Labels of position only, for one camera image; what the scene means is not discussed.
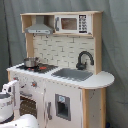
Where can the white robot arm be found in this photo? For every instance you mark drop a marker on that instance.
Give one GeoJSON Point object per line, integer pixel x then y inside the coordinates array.
{"type": "Point", "coordinates": [9, 102]}

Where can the black toy stovetop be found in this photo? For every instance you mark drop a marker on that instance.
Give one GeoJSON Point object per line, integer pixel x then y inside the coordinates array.
{"type": "Point", "coordinates": [40, 68]}

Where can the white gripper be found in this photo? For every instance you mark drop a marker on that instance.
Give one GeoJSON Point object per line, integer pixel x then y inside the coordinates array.
{"type": "Point", "coordinates": [13, 89]}

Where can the white oven door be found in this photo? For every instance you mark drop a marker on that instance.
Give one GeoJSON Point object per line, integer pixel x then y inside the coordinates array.
{"type": "Point", "coordinates": [32, 103]}

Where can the wooden toy kitchen unit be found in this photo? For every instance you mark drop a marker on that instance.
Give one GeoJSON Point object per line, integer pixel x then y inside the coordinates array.
{"type": "Point", "coordinates": [62, 50]}

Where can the right red stove knob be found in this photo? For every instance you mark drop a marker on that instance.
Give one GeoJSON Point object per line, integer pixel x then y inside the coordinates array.
{"type": "Point", "coordinates": [34, 84]}

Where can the grey toy sink basin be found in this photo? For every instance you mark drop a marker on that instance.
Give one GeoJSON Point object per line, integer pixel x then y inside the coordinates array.
{"type": "Point", "coordinates": [72, 74]}

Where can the white cabinet door with dispenser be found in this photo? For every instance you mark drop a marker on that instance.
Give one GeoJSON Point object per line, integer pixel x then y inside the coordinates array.
{"type": "Point", "coordinates": [64, 106]}

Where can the small metal cooking pot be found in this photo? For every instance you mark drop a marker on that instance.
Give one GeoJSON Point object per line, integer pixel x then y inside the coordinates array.
{"type": "Point", "coordinates": [31, 61]}

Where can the grey range hood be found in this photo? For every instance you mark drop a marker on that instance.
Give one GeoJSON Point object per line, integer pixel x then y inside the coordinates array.
{"type": "Point", "coordinates": [40, 27]}

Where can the black toy faucet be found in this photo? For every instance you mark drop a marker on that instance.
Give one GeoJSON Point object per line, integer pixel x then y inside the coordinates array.
{"type": "Point", "coordinates": [82, 62]}

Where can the toy microwave with door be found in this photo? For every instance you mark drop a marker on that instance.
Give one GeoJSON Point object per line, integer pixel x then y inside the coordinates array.
{"type": "Point", "coordinates": [73, 24]}

